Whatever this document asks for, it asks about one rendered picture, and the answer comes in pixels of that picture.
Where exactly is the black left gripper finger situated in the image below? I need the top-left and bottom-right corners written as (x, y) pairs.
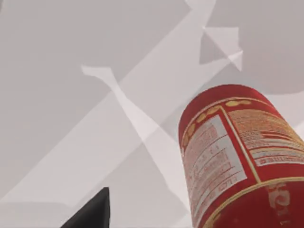
top-left (59, 187), bottom-right (111, 228)

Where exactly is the red and white can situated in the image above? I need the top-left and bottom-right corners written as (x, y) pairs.
top-left (178, 84), bottom-right (304, 228)

